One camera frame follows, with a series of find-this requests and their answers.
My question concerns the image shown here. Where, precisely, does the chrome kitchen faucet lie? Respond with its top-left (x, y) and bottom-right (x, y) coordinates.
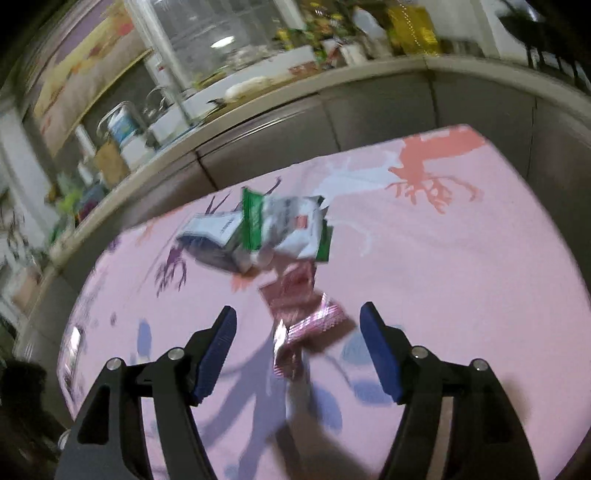
top-left (142, 86), bottom-right (193, 126)

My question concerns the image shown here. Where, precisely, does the pink floral tablecloth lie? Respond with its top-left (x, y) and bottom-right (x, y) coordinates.
top-left (57, 126), bottom-right (590, 479)

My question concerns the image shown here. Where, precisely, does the white green snack bag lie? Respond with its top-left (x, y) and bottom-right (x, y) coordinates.
top-left (242, 188), bottom-right (332, 268)

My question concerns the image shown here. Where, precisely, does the barred kitchen window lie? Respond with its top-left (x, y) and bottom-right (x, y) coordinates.
top-left (125, 0), bottom-right (304, 89)

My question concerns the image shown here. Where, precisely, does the blue white detergent jug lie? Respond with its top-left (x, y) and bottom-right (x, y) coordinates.
top-left (107, 106), bottom-right (140, 147)

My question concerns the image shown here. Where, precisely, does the large yellow oil bottle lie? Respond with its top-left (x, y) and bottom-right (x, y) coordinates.
top-left (388, 1), bottom-right (442, 55)

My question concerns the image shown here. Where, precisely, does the steel wok with lid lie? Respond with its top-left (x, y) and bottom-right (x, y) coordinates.
top-left (498, 1), bottom-right (573, 53)

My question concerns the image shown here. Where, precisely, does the white plastic jug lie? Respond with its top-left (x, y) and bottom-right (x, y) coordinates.
top-left (353, 6), bottom-right (392, 58)

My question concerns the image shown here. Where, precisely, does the leaning wooden board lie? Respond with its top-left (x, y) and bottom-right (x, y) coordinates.
top-left (93, 140), bottom-right (130, 189)

